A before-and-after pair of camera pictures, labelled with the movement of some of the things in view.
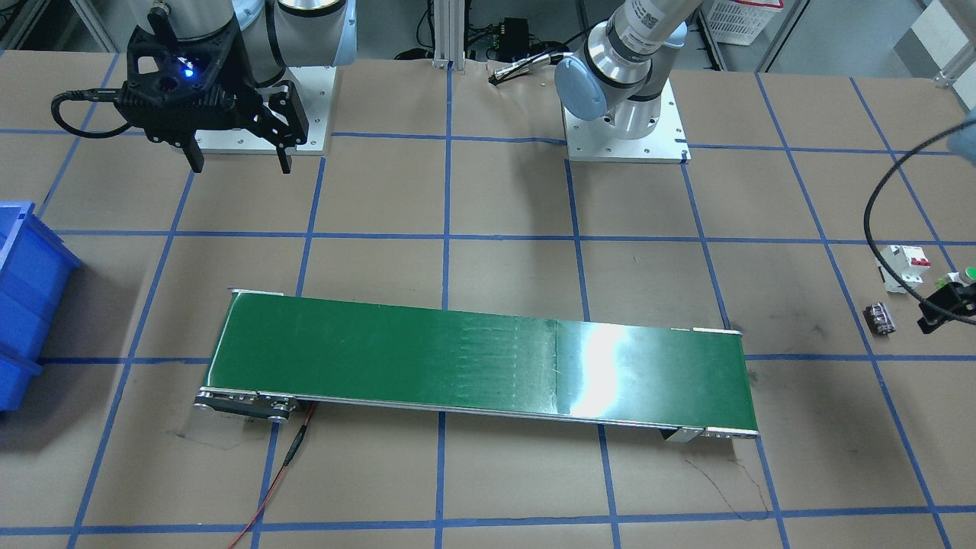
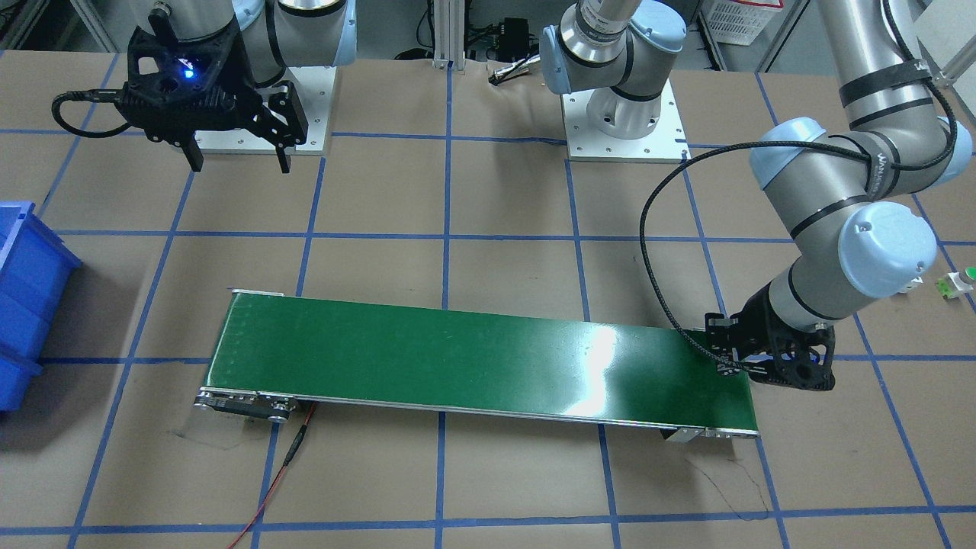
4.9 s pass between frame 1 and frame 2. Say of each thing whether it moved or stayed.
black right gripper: stayed
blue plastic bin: stayed
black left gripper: moved
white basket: stayed
